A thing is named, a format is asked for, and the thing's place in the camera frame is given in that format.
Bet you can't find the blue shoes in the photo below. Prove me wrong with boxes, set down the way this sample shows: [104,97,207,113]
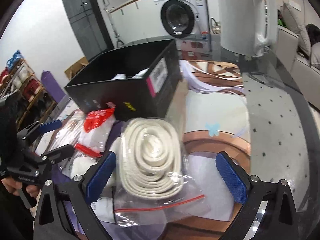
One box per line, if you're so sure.
[6,50,24,70]

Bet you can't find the wooden shoe rack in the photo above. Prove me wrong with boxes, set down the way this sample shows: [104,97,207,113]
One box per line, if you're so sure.
[1,59,57,131]

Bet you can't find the left hand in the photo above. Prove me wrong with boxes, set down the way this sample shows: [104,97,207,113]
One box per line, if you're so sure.
[1,177,40,198]

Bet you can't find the red white plastic bag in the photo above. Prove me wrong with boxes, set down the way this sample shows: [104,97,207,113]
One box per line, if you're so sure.
[49,108,116,178]

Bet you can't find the bagged cream rope coil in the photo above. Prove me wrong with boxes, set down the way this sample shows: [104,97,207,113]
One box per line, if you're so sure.
[113,117,209,225]

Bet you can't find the black glass door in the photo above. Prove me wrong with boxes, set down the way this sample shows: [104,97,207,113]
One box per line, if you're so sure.
[62,0,114,61]

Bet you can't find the mop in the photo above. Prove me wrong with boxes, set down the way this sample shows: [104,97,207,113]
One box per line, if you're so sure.
[102,0,124,48]

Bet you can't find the black storage box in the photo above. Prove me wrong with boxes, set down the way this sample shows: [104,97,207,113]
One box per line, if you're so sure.
[65,40,182,121]

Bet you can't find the white washing machine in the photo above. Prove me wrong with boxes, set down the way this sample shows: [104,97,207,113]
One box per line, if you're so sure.
[153,0,210,38]

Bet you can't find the purple yoga mat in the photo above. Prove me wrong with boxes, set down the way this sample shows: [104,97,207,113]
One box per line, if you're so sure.
[41,70,66,103]

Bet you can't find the white electric kettle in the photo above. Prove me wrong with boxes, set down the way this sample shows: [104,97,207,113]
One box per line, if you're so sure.
[219,0,277,57]

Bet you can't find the cardboard box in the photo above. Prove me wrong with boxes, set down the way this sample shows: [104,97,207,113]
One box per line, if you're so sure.
[65,57,89,80]

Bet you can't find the white wicker basket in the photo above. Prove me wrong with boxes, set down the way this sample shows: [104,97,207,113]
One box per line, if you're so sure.
[210,17,221,35]

